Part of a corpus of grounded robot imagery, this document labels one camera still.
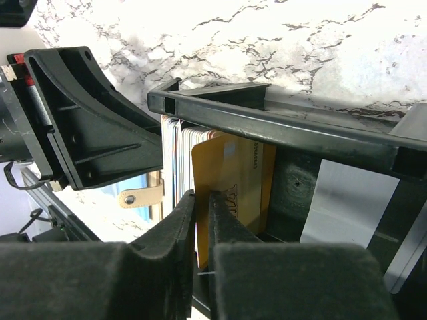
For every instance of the stack of white cards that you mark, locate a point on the stack of white cards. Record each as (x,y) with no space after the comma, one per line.
(179,138)

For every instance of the aluminium frame rail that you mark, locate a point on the aluminium frame rail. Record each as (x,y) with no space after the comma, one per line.
(65,226)

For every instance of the black plastic card tray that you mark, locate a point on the black plastic card tray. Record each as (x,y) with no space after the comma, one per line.
(304,137)

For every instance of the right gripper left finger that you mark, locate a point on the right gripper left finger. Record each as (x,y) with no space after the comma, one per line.
(149,278)

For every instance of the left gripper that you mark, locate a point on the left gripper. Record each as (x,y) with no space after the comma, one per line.
(70,119)

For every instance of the loose white card in tray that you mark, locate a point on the loose white card in tray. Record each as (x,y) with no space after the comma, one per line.
(347,205)

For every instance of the gold VIP card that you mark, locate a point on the gold VIP card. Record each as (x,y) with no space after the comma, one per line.
(242,171)

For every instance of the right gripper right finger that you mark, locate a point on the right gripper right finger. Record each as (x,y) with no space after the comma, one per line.
(252,279)

